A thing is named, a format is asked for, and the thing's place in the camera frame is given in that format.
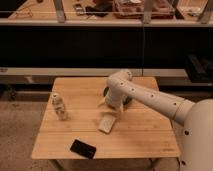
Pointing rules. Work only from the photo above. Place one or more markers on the wooden table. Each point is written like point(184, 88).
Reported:
point(139, 132)

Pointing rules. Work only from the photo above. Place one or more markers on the grey remote on shelf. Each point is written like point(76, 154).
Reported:
point(79, 9)

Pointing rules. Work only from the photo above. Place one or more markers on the black box at right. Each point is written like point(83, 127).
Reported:
point(199, 69)

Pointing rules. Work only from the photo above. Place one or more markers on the eyeglasses on shelf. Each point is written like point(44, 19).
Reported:
point(24, 12)

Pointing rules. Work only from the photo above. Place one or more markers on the green plate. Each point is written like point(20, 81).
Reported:
point(126, 100)

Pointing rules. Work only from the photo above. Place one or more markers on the black smartphone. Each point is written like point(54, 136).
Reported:
point(83, 149)

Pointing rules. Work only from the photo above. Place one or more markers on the black device on shelf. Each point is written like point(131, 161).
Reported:
point(100, 10)

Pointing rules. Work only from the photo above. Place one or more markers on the red tray on shelf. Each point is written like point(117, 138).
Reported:
point(135, 9)

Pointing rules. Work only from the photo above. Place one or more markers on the white plastic bottle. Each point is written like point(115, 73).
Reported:
point(59, 107)

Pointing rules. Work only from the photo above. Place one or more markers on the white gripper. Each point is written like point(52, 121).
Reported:
point(113, 98)

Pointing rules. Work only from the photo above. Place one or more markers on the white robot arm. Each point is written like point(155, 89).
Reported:
point(195, 117)

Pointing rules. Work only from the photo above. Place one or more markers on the white sponge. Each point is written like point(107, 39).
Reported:
point(107, 123)

